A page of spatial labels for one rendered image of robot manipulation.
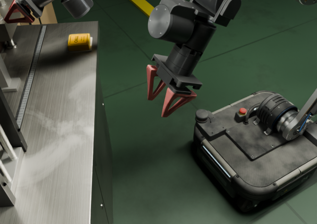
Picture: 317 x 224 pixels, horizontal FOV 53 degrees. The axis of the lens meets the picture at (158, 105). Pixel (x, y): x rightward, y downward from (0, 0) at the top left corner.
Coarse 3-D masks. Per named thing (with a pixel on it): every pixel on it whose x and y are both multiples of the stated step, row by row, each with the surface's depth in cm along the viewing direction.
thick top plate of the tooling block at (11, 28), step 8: (8, 0) 105; (0, 8) 101; (16, 16) 105; (0, 24) 95; (8, 24) 98; (16, 24) 105; (0, 32) 96; (8, 32) 97; (0, 40) 98; (8, 40) 99
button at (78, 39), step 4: (72, 36) 109; (76, 36) 109; (80, 36) 109; (84, 36) 109; (88, 36) 109; (68, 40) 108; (72, 40) 107; (76, 40) 107; (80, 40) 107; (84, 40) 107; (88, 40) 108; (68, 44) 106; (72, 44) 106; (76, 44) 106; (80, 44) 106; (84, 44) 106; (88, 44) 106; (68, 48) 106; (72, 48) 106; (76, 48) 106; (80, 48) 106; (84, 48) 107; (88, 48) 107
